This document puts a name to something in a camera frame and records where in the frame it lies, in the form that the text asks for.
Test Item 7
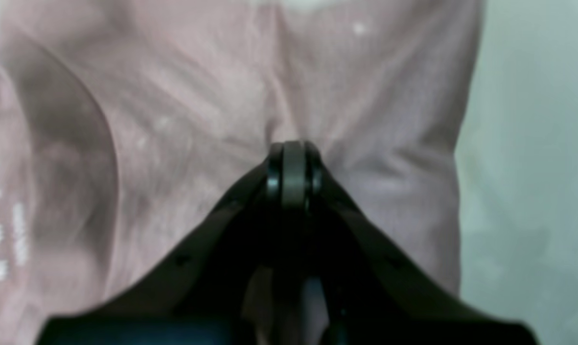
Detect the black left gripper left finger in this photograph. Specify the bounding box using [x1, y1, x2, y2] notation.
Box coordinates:
[37, 141, 297, 345]

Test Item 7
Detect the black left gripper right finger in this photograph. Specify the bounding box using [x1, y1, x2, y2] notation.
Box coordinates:
[294, 142, 537, 345]

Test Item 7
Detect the pink T-shirt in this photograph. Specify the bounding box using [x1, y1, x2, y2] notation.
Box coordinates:
[0, 0, 483, 345]

